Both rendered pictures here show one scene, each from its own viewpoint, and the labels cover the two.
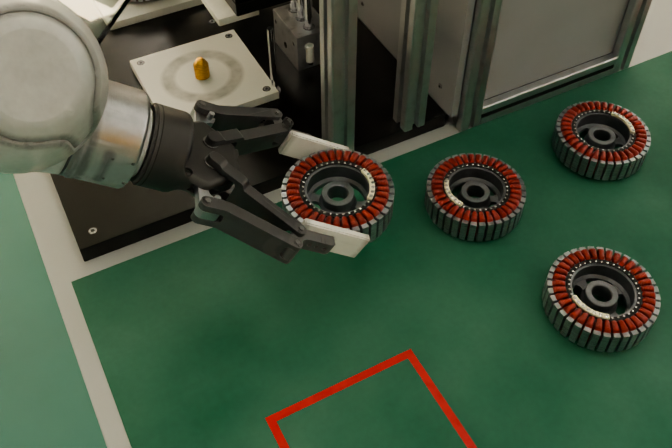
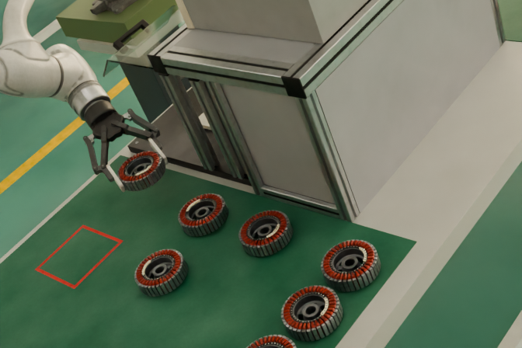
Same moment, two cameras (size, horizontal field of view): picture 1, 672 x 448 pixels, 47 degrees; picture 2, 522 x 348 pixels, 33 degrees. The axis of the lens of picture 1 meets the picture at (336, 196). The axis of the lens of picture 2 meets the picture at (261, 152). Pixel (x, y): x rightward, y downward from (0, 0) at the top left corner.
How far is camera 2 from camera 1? 1.90 m
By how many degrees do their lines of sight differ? 60
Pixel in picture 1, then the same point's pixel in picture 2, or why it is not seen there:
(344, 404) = (94, 238)
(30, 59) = not seen: outside the picture
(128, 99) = (86, 94)
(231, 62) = not seen: hidden behind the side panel
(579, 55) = (316, 193)
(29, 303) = not seen: hidden behind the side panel
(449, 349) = (127, 249)
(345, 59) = (189, 123)
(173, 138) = (91, 113)
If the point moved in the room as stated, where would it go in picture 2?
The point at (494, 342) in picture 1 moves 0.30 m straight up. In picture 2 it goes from (134, 259) to (75, 158)
